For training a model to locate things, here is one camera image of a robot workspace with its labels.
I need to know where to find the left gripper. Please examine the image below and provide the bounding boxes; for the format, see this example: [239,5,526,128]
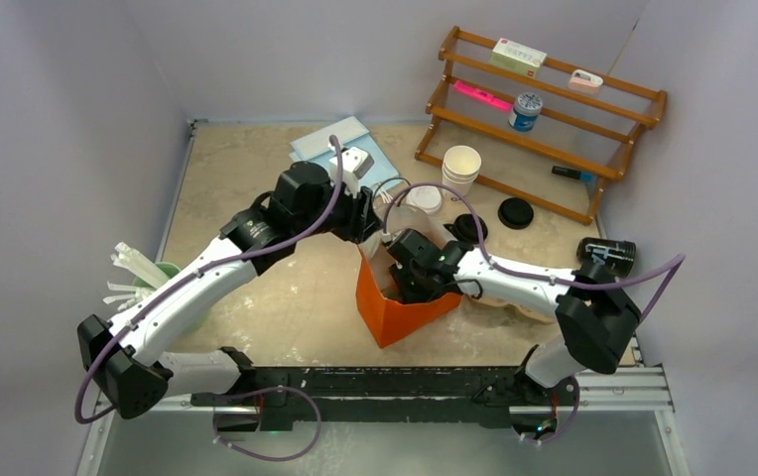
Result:
[295,174,382,243]

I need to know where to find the orange paper bag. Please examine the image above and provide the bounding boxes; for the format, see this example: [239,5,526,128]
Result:
[355,192,462,348]

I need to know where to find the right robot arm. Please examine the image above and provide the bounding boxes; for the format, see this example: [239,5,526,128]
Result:
[381,228,642,404]

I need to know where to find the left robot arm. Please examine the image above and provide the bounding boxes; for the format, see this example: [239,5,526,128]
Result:
[76,160,382,419]

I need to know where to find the light blue paper bag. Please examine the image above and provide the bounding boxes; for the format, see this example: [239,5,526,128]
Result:
[289,116,399,186]

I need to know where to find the black cup lid middle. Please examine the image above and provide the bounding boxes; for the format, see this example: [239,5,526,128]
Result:
[443,213,489,244]

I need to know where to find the black cup lid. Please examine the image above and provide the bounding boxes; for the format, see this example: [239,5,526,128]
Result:
[497,197,535,230]
[443,213,489,244]

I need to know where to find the white cup lid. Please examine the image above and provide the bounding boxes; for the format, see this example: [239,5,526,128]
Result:
[405,185,442,215]

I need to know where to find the black cup lid rear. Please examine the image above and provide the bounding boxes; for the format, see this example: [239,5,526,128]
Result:
[497,197,535,230]

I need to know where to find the stacked white paper cups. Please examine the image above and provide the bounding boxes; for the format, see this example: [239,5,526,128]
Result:
[442,145,482,196]

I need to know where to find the green straw holder cup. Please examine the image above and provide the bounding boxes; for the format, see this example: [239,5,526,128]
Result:
[132,262,212,333]

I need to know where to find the blue white round tin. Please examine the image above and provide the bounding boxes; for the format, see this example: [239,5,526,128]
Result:
[508,92,543,132]

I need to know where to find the black blue marker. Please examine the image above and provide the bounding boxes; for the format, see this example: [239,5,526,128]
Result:
[551,166,594,182]

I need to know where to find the wooden shelf rack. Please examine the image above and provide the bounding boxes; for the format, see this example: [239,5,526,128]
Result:
[415,26,668,225]

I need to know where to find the pink highlighter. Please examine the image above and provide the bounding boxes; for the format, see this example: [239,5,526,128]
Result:
[452,80,513,112]

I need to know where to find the black paper cup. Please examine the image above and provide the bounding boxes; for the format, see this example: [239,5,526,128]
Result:
[575,237,637,278]

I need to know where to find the white green box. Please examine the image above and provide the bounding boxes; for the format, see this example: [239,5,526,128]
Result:
[488,38,548,78]

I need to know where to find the pink white tape dispenser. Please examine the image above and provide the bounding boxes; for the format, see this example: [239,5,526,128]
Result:
[568,68,604,95]

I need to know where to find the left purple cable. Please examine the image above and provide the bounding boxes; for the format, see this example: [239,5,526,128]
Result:
[74,134,344,462]

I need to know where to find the purple cable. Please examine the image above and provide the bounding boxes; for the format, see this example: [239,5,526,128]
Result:
[74,134,344,462]
[382,182,687,448]

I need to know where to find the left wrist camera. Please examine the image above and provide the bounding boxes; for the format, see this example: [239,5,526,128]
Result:
[329,147,374,195]

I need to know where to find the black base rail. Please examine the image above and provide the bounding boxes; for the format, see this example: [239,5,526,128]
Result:
[190,356,578,437]

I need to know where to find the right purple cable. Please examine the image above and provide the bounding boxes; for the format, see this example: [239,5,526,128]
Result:
[382,182,687,448]

